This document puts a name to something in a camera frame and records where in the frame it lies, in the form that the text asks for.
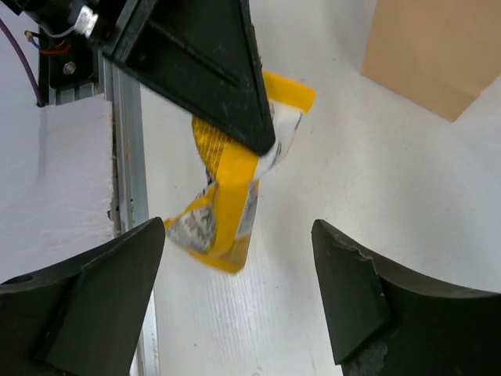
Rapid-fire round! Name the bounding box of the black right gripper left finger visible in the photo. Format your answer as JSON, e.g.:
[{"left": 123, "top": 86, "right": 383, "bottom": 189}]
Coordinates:
[{"left": 1, "top": 218, "right": 165, "bottom": 375}]

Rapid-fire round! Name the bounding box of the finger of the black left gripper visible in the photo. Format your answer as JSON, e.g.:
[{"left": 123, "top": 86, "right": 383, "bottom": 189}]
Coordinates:
[{"left": 92, "top": 0, "right": 276, "bottom": 155}]

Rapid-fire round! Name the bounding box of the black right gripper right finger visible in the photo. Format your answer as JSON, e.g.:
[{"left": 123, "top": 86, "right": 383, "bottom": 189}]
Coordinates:
[{"left": 312, "top": 219, "right": 500, "bottom": 375}]

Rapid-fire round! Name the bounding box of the yellow snack bar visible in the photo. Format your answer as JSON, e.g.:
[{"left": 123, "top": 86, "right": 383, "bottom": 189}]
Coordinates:
[{"left": 164, "top": 71, "right": 315, "bottom": 274}]

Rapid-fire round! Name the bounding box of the brown paper bag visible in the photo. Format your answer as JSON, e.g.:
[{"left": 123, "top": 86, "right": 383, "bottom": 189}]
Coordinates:
[{"left": 362, "top": 0, "right": 500, "bottom": 121}]

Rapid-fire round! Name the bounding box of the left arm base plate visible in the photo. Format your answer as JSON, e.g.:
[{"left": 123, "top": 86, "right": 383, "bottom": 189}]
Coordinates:
[{"left": 5, "top": 1, "right": 125, "bottom": 94}]

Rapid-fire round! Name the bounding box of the aluminium front rail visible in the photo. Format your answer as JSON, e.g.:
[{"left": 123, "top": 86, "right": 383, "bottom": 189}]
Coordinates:
[{"left": 38, "top": 50, "right": 161, "bottom": 376}]

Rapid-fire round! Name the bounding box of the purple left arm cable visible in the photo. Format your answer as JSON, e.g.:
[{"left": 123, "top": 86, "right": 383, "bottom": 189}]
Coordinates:
[{"left": 0, "top": 15, "right": 46, "bottom": 107}]

